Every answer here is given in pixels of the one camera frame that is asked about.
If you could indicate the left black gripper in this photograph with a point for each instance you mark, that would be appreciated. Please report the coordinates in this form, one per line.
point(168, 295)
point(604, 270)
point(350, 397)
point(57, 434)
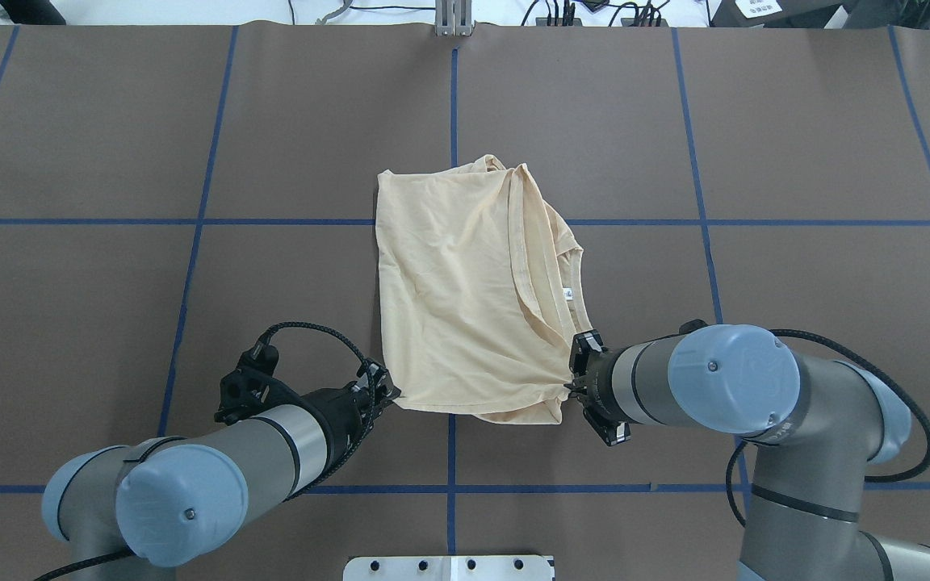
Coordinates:
point(339, 414)

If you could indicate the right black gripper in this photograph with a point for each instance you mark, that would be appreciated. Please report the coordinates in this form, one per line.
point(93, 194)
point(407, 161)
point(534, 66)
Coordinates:
point(599, 382)

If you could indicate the beige long-sleeve printed shirt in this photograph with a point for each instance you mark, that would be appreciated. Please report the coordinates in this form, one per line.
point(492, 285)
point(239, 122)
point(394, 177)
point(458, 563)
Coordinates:
point(480, 293)

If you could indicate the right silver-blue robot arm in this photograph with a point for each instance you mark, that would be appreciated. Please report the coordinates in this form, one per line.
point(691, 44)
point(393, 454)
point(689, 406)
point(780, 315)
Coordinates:
point(824, 422)

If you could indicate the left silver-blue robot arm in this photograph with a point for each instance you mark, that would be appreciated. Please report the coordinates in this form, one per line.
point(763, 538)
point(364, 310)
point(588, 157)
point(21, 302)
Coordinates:
point(139, 512)

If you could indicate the black box with label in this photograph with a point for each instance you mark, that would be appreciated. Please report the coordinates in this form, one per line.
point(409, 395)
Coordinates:
point(774, 14)

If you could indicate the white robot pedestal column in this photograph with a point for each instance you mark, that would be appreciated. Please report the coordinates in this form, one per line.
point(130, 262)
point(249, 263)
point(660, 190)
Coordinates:
point(452, 567)

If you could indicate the aluminium frame post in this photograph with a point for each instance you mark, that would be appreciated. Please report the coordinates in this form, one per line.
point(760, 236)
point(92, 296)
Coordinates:
point(453, 18)

